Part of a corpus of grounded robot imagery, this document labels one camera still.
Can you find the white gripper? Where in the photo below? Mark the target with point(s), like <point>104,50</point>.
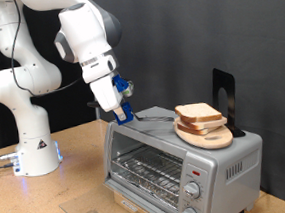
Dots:
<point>104,93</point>

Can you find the metal spatula with blue block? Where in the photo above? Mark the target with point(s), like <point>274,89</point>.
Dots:
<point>128,111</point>

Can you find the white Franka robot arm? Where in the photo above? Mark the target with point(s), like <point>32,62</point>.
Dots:
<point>30,129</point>

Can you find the silver toaster oven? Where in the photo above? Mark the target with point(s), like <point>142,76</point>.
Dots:
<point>221,166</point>

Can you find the vertical metal pole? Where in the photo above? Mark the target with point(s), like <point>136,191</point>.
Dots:
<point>98,114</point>

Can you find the black backdrop curtain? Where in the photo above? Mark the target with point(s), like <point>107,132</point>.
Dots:
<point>72,106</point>

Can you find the oval wooden cutting board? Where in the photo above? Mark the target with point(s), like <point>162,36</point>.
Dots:
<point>215,140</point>

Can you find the dark grey backdrop curtain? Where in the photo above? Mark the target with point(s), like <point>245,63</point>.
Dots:
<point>193,32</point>

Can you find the black metal bookend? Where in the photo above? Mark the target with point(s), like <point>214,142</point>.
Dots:
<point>225,82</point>

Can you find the white wrist camera blue mount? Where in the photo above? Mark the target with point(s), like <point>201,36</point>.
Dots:
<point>120,83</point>

